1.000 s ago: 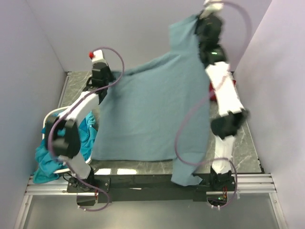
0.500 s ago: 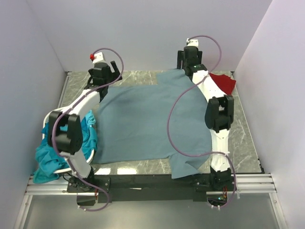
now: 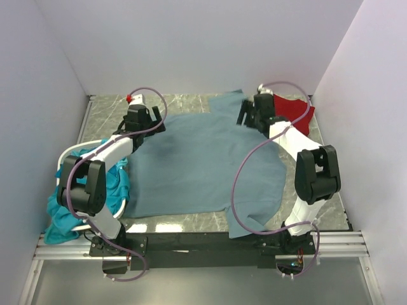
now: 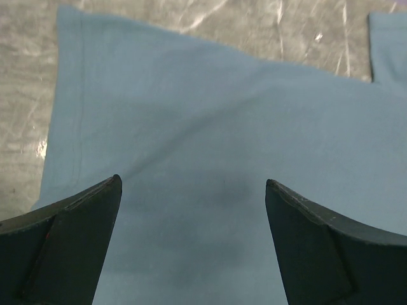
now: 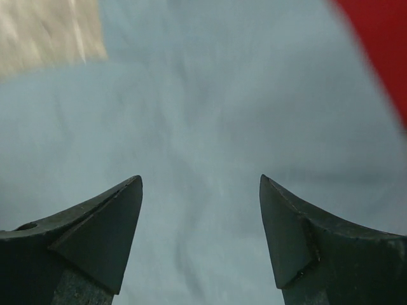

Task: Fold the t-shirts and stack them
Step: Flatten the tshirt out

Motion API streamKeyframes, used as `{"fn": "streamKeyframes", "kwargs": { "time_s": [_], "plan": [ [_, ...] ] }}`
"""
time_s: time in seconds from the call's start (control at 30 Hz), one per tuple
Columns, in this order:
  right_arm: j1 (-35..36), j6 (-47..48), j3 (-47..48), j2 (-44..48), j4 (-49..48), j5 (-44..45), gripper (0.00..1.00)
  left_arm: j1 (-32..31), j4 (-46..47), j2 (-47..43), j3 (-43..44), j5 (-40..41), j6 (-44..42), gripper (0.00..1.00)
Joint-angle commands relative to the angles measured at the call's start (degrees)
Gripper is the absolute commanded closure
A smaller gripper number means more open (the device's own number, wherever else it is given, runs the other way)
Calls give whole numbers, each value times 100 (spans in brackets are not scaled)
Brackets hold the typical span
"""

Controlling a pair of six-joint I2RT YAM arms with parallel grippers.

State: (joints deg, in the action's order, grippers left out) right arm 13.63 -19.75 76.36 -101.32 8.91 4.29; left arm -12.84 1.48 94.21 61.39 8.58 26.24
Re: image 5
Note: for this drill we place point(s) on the red folded t shirt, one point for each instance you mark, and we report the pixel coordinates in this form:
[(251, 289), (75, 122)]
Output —
[(381, 28)]

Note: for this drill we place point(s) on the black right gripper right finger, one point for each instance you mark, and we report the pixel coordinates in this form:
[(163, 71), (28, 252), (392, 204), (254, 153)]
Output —
[(319, 258)]

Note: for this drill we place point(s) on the grey-blue t shirt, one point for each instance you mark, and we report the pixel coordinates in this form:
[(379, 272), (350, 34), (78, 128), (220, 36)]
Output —
[(201, 98)]

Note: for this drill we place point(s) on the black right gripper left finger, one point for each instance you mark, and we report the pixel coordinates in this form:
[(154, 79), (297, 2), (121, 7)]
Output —
[(76, 256)]

